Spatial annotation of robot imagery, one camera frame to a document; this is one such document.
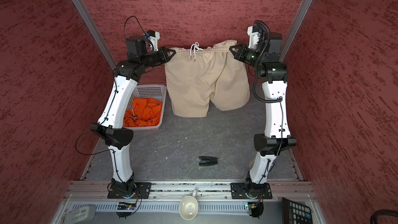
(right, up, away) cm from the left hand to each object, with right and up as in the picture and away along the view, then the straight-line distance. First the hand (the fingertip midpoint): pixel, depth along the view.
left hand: (175, 54), depth 72 cm
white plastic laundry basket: (-22, -16, +38) cm, 46 cm away
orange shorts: (-24, -30, +26) cm, 47 cm away
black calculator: (+55, -73, -5) cm, 91 cm away
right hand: (+25, 0, -6) cm, 26 cm away
